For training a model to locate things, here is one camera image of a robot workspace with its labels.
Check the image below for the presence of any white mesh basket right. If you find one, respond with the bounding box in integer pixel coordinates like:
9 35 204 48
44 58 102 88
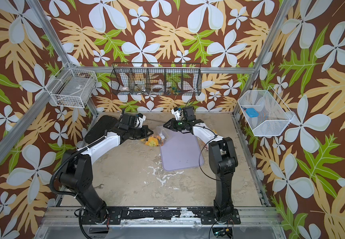
238 88 295 137

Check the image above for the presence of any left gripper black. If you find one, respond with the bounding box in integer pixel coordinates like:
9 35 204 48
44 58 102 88
129 125 154 139

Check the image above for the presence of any white wire basket left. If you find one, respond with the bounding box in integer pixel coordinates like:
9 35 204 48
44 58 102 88
47 63 98 109

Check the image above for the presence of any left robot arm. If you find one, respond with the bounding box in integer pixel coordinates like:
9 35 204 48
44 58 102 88
49 112 153 223

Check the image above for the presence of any small metal wrench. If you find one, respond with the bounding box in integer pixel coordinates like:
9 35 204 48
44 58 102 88
94 184 104 189

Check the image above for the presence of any metal rod tool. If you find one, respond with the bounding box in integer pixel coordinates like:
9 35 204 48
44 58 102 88
146 118 167 123

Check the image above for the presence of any lavender plastic tray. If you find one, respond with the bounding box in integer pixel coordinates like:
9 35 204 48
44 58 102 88
160 129 204 172

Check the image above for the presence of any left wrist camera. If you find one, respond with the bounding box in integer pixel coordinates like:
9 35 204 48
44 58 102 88
135 113 146 128

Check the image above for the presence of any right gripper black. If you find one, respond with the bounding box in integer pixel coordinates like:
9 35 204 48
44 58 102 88
163 118 189 132

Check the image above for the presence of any black wire basket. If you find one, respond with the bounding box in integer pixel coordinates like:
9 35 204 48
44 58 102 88
109 62 202 96

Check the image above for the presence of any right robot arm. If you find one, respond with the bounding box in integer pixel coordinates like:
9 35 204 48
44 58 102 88
163 107 238 223

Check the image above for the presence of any black hard case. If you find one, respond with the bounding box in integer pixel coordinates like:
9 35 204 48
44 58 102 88
84 115 118 144

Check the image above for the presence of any ziploc bag with yellow cookies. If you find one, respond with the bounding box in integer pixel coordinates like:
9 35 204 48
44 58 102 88
145 126 173 147

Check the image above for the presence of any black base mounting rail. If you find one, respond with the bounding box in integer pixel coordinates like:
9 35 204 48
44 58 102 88
81 206 241 225

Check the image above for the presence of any blue object in basket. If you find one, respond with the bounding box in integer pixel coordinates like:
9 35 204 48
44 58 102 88
244 108 259 118

